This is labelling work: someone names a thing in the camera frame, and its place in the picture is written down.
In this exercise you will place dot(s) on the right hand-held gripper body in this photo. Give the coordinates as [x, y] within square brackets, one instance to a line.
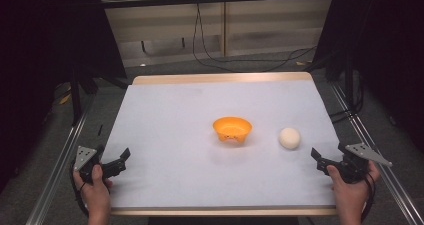
[354, 166]

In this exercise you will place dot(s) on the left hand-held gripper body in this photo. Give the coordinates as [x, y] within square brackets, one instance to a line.
[87, 161]

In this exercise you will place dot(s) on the person's right hand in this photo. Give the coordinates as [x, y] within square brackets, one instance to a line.
[351, 195]

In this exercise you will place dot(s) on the person's left hand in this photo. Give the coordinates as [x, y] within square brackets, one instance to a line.
[96, 195]

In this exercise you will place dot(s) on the white ball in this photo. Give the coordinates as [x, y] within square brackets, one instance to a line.
[289, 138]

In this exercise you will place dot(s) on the white table mat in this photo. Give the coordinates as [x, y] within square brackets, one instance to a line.
[186, 158]

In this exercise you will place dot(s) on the black metal stand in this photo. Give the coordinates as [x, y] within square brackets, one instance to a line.
[75, 98]

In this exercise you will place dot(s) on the orange plastic bowl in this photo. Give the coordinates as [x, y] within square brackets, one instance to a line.
[232, 129]

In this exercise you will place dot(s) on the black curtain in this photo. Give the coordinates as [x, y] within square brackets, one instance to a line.
[50, 45]
[383, 51]

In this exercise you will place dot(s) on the metal floor rail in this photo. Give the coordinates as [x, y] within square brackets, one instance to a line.
[376, 141]
[60, 165]

